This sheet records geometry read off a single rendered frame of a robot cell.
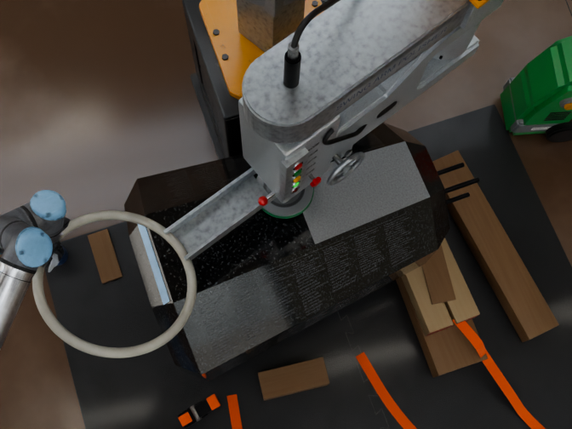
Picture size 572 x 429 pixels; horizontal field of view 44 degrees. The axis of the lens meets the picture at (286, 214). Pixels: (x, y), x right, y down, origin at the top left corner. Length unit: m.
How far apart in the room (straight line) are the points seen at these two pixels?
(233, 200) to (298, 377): 1.12
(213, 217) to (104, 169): 1.40
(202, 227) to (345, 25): 0.83
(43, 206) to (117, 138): 1.78
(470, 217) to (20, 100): 2.33
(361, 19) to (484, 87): 2.06
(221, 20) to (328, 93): 1.28
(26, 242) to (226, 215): 0.77
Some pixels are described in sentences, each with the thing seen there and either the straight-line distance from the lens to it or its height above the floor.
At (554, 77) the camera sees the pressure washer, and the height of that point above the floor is 0.48.
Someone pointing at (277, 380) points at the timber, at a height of 0.13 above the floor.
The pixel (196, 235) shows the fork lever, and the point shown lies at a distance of 2.35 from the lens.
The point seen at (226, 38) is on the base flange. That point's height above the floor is 0.78.
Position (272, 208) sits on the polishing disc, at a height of 0.91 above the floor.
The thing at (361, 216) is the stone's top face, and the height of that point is 0.85.
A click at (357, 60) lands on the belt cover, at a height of 1.72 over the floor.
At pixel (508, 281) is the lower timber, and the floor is 0.12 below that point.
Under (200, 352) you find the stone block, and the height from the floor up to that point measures 0.67.
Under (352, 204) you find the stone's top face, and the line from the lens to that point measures 2.65.
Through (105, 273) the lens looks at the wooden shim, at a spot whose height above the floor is 0.03.
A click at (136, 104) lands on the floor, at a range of 3.79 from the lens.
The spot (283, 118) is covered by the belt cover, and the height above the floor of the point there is 1.72.
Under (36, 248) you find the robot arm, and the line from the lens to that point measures 1.84.
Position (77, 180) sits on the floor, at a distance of 3.69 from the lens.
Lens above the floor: 3.36
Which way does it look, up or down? 73 degrees down
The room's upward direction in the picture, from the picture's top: 5 degrees clockwise
